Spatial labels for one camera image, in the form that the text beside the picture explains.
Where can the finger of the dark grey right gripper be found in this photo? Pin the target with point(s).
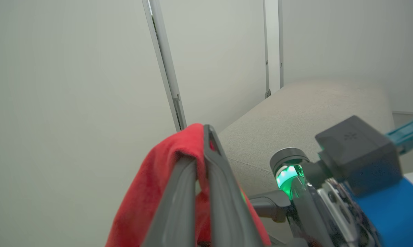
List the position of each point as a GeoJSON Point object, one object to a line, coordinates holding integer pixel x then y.
{"type": "Point", "coordinates": [269, 206]}

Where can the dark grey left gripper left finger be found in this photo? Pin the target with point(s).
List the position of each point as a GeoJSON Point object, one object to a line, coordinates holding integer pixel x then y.
{"type": "Point", "coordinates": [179, 206]}

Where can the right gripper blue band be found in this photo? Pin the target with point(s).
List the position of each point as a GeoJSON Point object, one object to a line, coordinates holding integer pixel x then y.
{"type": "Point", "coordinates": [395, 219]}

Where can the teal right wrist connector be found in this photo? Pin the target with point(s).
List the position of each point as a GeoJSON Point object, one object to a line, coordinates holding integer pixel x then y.
{"type": "Point", "coordinates": [408, 133]}

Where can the grey fabric sofa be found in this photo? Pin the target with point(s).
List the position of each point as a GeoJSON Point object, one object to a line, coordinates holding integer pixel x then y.
{"type": "Point", "coordinates": [295, 113]}

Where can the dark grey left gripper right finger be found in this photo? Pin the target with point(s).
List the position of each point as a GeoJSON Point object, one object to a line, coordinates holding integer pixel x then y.
{"type": "Point", "coordinates": [227, 206]}

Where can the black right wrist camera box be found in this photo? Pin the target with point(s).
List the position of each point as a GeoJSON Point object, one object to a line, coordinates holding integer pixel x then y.
{"type": "Point", "coordinates": [360, 154]}

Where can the white partition behind sofa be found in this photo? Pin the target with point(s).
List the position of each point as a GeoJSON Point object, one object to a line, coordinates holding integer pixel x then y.
{"type": "Point", "coordinates": [347, 41]}

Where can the red garment with white stripes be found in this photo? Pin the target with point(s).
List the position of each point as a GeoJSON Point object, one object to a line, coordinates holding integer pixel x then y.
{"type": "Point", "coordinates": [148, 192]}

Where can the wide white partition grey frame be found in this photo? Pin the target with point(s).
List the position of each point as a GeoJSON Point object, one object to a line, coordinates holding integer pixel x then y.
{"type": "Point", "coordinates": [220, 61]}

